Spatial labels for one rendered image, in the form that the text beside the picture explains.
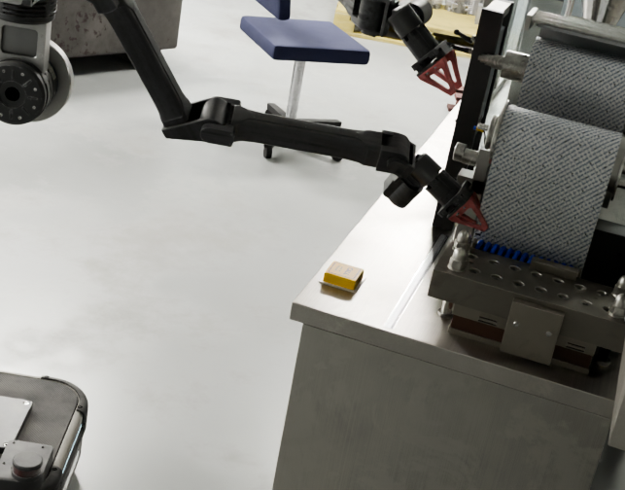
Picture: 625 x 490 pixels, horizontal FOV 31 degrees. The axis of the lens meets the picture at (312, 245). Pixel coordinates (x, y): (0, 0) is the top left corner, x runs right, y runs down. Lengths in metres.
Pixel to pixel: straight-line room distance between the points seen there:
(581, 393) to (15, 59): 1.36
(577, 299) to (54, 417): 1.42
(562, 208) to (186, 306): 2.03
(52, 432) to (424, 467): 1.04
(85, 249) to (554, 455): 2.55
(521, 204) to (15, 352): 1.93
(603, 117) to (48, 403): 1.58
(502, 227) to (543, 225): 0.09
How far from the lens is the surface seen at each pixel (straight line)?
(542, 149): 2.32
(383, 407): 2.32
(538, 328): 2.22
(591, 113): 2.54
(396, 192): 2.40
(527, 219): 2.37
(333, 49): 5.52
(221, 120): 2.31
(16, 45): 2.54
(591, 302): 2.27
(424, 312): 2.35
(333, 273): 2.37
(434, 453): 2.35
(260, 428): 3.50
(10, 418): 2.98
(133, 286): 4.20
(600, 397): 2.23
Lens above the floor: 1.94
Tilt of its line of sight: 24 degrees down
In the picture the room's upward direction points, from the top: 10 degrees clockwise
